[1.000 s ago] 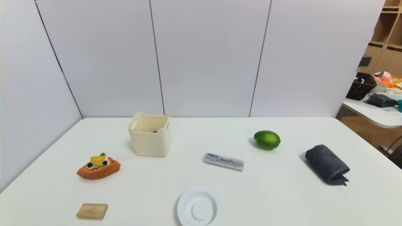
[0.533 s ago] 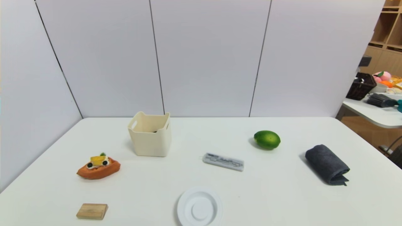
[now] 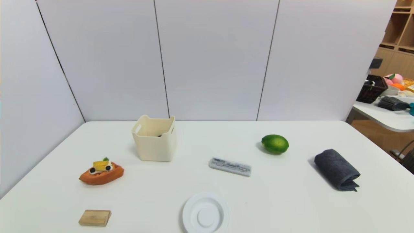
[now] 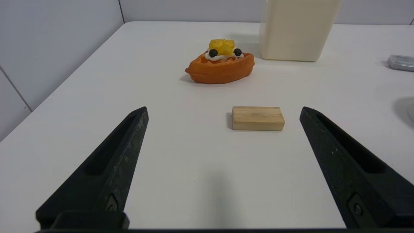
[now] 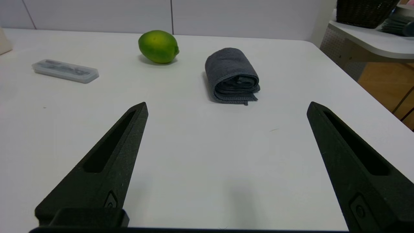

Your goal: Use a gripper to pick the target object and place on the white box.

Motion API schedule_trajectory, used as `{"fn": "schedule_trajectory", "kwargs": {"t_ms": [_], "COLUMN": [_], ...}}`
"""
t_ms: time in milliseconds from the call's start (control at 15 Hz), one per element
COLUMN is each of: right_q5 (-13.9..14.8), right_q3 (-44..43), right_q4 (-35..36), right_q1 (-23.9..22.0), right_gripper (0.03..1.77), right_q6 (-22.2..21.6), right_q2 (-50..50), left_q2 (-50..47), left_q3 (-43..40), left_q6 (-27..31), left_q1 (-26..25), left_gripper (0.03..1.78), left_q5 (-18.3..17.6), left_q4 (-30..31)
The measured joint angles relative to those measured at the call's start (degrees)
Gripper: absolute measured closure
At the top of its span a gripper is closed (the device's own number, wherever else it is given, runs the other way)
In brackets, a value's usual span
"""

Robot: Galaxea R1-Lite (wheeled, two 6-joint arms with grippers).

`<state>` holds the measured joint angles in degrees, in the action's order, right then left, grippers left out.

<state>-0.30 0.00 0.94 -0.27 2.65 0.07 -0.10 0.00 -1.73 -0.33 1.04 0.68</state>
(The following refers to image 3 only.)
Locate dark wicker basket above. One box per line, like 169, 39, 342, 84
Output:
356, 75, 389, 104

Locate cream plastic storage box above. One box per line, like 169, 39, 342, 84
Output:
131, 115, 177, 162

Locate clear grey cutlery case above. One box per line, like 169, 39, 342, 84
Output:
208, 157, 252, 177

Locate green toy lime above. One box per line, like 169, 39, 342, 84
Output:
261, 134, 289, 155

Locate white round plate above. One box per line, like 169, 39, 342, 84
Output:
181, 192, 230, 233

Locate orange toy fruit tart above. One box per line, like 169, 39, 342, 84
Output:
79, 157, 125, 186

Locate dark grey rolled towel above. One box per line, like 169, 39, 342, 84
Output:
314, 149, 361, 192

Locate small wooden block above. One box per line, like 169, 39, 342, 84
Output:
78, 210, 112, 227

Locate white side table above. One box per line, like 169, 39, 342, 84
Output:
345, 99, 414, 133

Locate grey round bowl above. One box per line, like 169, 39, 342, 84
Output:
381, 86, 401, 96

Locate dark grey brush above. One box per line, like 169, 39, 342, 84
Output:
377, 96, 411, 111

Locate pink toy peach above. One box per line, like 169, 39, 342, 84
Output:
384, 73, 404, 86

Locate wooden shelf unit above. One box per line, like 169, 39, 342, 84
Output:
372, 0, 414, 79

